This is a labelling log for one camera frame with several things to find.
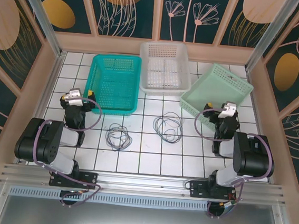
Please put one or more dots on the teal plastic basket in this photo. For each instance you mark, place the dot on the teal plastic basket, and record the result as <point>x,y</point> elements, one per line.
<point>112,87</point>

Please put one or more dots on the mint green plastic basket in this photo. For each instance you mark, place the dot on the mint green plastic basket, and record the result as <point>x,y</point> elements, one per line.
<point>215,86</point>

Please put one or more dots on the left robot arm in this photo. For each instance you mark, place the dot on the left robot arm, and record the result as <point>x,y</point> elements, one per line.
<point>43,144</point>

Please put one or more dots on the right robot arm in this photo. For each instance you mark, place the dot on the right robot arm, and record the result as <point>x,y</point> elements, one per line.
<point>253,156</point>

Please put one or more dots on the white plastic basket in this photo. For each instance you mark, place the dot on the white plastic basket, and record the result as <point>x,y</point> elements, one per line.
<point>164,71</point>

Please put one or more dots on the grey metal sheet panel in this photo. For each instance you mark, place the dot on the grey metal sheet panel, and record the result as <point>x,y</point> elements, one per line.
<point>139,222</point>

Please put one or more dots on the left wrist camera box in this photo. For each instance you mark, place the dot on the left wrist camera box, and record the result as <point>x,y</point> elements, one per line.
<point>74,96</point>

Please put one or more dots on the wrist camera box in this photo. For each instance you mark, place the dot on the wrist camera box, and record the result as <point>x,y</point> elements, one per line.
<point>74,96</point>
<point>227,110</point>

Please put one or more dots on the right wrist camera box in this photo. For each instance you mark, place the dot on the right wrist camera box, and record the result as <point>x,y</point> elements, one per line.
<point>227,110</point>

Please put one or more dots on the aluminium side rail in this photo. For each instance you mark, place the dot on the aluminium side rail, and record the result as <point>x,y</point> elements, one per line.
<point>256,109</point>
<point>50,81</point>

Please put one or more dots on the aluminium frame post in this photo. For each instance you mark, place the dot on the aluminium frame post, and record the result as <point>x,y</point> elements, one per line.
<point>267,36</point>
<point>41,14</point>

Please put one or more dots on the long aluminium base rail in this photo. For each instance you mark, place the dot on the long aluminium base rail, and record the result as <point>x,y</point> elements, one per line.
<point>142,181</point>

